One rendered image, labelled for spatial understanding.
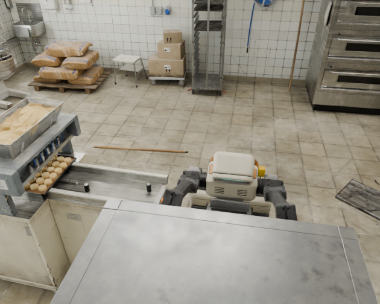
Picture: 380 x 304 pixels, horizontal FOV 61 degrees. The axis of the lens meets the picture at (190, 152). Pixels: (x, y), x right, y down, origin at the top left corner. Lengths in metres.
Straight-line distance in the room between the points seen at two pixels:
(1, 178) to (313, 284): 1.78
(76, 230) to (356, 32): 4.09
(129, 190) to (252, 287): 1.73
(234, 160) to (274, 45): 4.36
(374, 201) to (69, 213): 2.87
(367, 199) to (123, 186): 2.49
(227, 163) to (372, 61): 3.65
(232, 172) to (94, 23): 5.14
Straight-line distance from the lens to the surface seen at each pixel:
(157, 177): 2.21
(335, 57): 4.93
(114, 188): 2.26
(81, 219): 2.31
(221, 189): 1.79
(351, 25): 4.82
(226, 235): 0.61
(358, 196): 3.76
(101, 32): 6.41
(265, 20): 5.78
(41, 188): 2.28
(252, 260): 0.58
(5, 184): 2.10
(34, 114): 2.33
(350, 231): 0.68
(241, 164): 1.65
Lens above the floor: 2.28
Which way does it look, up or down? 35 degrees down
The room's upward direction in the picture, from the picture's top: straight up
